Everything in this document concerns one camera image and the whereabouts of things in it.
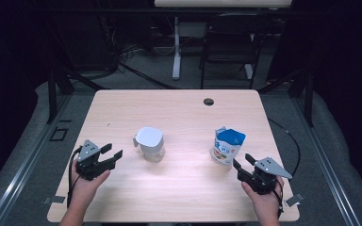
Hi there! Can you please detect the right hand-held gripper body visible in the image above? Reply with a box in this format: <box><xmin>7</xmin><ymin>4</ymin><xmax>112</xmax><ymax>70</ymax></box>
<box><xmin>237</xmin><ymin>157</ymin><xmax>293</xmax><ymax>196</ymax></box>

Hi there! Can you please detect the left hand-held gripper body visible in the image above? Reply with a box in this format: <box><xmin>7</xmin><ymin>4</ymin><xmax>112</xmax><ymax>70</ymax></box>
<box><xmin>74</xmin><ymin>139</ymin><xmax>111</xmax><ymax>182</ymax></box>

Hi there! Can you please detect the blue and white pouch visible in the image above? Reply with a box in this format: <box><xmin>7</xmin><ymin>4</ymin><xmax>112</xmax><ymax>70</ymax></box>
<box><xmin>209</xmin><ymin>126</ymin><xmax>247</xmax><ymax>167</ymax></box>

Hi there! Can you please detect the clear jar with white lid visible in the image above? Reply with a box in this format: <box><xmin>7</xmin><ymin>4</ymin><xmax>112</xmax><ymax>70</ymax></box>
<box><xmin>133</xmin><ymin>126</ymin><xmax>166</xmax><ymax>164</ymax></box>

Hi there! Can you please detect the person's right hand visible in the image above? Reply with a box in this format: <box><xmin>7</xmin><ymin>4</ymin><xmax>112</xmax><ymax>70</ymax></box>
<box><xmin>240</xmin><ymin>176</ymin><xmax>286</xmax><ymax>219</ymax></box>

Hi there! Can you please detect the person's left hand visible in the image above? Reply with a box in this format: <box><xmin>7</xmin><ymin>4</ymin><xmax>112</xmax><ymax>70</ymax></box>
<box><xmin>70</xmin><ymin>159</ymin><xmax>111</xmax><ymax>207</ymax></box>

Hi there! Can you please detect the grey tape strip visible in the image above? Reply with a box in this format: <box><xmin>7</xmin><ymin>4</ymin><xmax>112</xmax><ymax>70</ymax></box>
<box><xmin>42</xmin><ymin>195</ymin><xmax>67</xmax><ymax>205</ymax></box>
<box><xmin>285</xmin><ymin>192</ymin><xmax>305</xmax><ymax>208</ymax></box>

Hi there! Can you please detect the black metal stand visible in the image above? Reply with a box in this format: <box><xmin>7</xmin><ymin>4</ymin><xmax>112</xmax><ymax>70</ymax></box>
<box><xmin>45</xmin><ymin>66</ymin><xmax>107</xmax><ymax>125</ymax></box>
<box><xmin>257</xmin><ymin>66</ymin><xmax>315</xmax><ymax>128</ymax></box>

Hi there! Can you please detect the black folding chair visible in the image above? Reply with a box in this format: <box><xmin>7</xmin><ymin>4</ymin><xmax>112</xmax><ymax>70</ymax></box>
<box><xmin>199</xmin><ymin>12</ymin><xmax>272</xmax><ymax>90</ymax></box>

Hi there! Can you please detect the white desk with metal legs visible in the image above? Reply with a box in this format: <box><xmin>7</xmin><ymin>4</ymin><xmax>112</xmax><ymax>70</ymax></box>
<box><xmin>154</xmin><ymin>0</ymin><xmax>293</xmax><ymax>81</ymax></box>

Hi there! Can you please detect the left hand-held gripper cable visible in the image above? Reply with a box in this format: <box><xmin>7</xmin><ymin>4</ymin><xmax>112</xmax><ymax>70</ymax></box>
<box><xmin>66</xmin><ymin>146</ymin><xmax>83</xmax><ymax>209</ymax></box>

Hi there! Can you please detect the hand-held gripper cable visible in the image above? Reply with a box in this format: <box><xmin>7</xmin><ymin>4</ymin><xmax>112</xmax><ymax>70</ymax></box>
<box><xmin>66</xmin><ymin>146</ymin><xmax>83</xmax><ymax>209</ymax></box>
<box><xmin>271</xmin><ymin>179</ymin><xmax>286</xmax><ymax>219</ymax></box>

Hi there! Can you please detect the right hand-held gripper cable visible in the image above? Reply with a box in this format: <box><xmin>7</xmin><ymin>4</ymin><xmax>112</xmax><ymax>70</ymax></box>
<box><xmin>271</xmin><ymin>179</ymin><xmax>286</xmax><ymax>219</ymax></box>

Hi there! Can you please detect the thin black floor cable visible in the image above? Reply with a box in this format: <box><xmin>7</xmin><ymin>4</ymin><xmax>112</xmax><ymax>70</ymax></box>
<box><xmin>267</xmin><ymin>117</ymin><xmax>302</xmax><ymax>178</ymax></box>

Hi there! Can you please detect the black floor socket frame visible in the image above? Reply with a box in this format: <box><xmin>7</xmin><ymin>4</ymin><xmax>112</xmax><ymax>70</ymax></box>
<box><xmin>49</xmin><ymin>125</ymin><xmax>70</xmax><ymax>142</ymax></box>

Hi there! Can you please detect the aluminium floor rail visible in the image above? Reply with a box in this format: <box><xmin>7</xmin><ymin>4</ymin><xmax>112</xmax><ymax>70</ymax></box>
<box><xmin>0</xmin><ymin>93</ymin><xmax>74</xmax><ymax>226</ymax></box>
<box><xmin>290</xmin><ymin>93</ymin><xmax>362</xmax><ymax>226</ymax></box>

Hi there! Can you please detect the thick black floor cable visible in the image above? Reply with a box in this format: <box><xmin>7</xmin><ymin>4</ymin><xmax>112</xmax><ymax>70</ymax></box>
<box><xmin>117</xmin><ymin>60</ymin><xmax>179</xmax><ymax>90</ymax></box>

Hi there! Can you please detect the bundle of loose cables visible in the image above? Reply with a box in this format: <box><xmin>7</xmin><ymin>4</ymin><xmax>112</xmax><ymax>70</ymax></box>
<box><xmin>119</xmin><ymin>42</ymin><xmax>177</xmax><ymax>58</ymax></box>

